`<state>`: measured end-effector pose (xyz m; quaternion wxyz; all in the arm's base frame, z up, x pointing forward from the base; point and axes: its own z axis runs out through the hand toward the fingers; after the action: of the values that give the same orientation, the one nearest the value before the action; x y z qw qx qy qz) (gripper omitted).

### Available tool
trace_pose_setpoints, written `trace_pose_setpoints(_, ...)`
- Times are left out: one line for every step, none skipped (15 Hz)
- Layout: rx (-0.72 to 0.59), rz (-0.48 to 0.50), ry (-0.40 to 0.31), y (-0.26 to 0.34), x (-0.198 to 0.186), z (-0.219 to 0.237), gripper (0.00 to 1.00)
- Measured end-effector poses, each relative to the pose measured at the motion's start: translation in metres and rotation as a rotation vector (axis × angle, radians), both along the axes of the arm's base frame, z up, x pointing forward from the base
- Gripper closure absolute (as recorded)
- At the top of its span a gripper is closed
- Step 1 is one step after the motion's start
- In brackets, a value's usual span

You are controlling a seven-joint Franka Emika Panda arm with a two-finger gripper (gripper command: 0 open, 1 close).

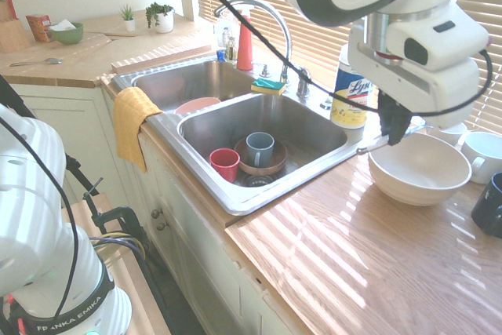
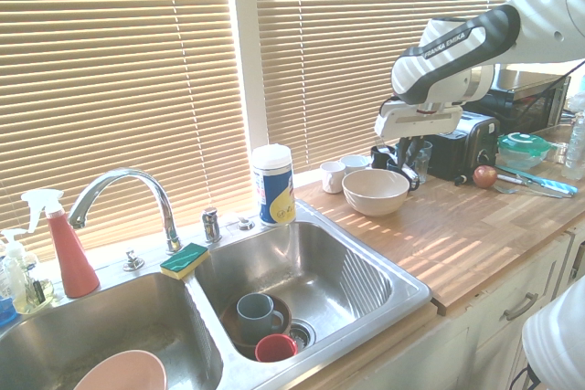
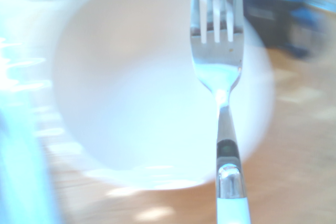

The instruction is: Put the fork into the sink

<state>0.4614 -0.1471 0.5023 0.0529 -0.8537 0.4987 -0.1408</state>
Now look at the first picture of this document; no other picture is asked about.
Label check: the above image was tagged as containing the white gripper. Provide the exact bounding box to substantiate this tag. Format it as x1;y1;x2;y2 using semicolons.
347;31;482;147

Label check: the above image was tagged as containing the stainless steel double sink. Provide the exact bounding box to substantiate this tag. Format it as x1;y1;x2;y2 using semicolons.
111;56;380;217

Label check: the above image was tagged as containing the metal sink drain strainer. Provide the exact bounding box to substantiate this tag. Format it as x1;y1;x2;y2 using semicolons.
240;173;276;189

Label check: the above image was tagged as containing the pink plate in sink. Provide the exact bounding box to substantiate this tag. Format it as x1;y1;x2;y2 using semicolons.
174;96;222;116

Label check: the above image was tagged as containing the Lysol wipes canister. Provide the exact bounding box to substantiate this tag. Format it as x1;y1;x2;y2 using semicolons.
330;44;380;130

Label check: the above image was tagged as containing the small white cup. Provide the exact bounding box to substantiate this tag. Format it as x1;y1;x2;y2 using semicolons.
426;122;469;147

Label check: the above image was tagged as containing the large white bowl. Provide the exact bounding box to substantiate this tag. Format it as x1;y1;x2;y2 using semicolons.
367;132;473;207

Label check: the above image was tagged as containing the wooden window blind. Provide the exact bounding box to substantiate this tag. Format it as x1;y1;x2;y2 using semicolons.
456;0;502;135
193;0;353;89

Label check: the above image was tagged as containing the brown wooden bowl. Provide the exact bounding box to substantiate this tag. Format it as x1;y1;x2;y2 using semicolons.
234;137;289;177

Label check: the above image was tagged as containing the yellow and green sponge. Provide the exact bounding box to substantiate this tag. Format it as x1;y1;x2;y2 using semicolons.
250;78;287;96

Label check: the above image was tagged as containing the dark navy mug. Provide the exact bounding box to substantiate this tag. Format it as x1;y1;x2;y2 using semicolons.
470;172;502;239

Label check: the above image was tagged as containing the grey ceramic mug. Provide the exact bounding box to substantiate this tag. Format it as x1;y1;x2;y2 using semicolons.
246;131;275;169

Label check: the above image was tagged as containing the chrome gooseneck faucet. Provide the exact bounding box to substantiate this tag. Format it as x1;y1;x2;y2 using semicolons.
214;0;294;86

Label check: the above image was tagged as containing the red dish soap bottle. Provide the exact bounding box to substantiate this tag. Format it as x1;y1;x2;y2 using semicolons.
235;6;255;72

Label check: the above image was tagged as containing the small clear bottle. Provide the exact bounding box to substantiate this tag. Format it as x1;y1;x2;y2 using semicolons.
221;27;238;64

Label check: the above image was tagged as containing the white kitchen cabinet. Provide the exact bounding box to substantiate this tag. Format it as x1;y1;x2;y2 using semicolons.
10;82;301;335

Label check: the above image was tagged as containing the trailing plant in white pot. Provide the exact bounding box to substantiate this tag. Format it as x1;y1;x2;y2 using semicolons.
144;2;176;35

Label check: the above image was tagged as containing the yellow dish towel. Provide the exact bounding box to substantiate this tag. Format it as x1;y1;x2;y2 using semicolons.
113;86;164;174

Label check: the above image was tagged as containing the small spiky plant white pot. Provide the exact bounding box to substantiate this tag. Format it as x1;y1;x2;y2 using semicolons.
118;4;136;33

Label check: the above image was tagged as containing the black metal clamp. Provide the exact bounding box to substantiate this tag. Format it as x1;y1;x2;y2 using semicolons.
81;177;151;244

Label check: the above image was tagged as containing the green bowl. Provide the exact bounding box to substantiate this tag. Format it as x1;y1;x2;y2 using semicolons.
50;22;85;46

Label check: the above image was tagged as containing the white crumpled paper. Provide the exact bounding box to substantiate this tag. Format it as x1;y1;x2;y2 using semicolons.
48;19;78;32

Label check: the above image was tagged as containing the metal spoon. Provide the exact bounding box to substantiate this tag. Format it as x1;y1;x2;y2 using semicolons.
9;57;64;68

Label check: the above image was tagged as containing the orange box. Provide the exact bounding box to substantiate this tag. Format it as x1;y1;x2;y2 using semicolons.
25;13;54;43

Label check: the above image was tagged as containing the wooden knife block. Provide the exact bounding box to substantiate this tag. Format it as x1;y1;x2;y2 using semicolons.
0;0;32;54

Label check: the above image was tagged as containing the chrome faucet handle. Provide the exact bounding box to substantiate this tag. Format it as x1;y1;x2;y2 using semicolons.
295;67;313;100

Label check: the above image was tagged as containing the white mug with handle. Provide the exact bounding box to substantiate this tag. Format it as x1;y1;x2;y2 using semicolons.
460;131;502;185

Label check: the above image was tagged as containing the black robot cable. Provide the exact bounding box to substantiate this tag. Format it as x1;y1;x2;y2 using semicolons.
173;0;493;118

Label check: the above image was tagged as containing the red cup with handle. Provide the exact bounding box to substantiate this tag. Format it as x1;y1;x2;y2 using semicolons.
209;147;241;184

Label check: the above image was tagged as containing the coloured wire bundle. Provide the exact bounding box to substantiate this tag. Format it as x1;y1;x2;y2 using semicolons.
89;231;147;260

